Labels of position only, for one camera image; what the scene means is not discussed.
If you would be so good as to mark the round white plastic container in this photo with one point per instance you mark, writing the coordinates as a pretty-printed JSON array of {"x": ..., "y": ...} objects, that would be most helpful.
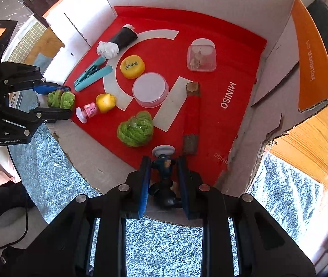
[{"x": 150, "y": 90}]

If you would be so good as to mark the small doll figure black hair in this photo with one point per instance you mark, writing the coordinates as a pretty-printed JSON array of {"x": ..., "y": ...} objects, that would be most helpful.
[{"x": 162, "y": 192}]

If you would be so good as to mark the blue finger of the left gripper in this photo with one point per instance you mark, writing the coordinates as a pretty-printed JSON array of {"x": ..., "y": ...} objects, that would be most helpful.
[{"x": 48, "y": 87}]

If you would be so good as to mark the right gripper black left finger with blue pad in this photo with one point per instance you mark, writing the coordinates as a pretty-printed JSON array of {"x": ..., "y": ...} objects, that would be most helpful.
[{"x": 63, "y": 248}]

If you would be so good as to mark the yellow bottle cap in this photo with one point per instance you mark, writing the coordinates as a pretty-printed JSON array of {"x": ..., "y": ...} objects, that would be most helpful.
[{"x": 132, "y": 67}]

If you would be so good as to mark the yellow small toy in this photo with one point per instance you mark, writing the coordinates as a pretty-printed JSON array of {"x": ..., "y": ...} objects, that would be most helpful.
[{"x": 105, "y": 102}]

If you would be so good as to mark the white figure piece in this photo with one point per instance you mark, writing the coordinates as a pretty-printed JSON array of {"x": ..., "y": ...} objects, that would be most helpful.
[{"x": 107, "y": 50}]

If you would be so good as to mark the teal thread snips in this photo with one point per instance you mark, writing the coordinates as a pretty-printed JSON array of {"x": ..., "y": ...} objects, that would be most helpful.
[{"x": 96, "y": 71}]

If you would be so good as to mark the blue terry towel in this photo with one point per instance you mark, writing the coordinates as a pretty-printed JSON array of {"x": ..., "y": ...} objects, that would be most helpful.
[{"x": 152, "y": 248}]

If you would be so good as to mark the wooden stick with red thread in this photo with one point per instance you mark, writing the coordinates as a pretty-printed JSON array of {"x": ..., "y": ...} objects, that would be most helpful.
[{"x": 192, "y": 119}]

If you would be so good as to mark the clear square plastic box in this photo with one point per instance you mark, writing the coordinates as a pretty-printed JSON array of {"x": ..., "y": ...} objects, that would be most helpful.
[{"x": 201, "y": 55}]

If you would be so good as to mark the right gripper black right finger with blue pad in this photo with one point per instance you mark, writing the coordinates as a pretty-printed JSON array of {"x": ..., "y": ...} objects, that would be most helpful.
[{"x": 263, "y": 247}]

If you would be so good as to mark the orange cardboard box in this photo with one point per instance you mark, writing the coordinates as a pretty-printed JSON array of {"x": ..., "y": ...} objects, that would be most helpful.
[{"x": 271, "y": 76}]

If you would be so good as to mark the green fuzzy ball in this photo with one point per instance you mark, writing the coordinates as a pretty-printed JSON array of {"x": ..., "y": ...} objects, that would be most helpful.
[
  {"x": 137, "y": 131},
  {"x": 61, "y": 99}
]

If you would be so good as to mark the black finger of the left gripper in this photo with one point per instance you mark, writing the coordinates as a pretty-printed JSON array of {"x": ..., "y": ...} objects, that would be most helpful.
[{"x": 51, "y": 115}]

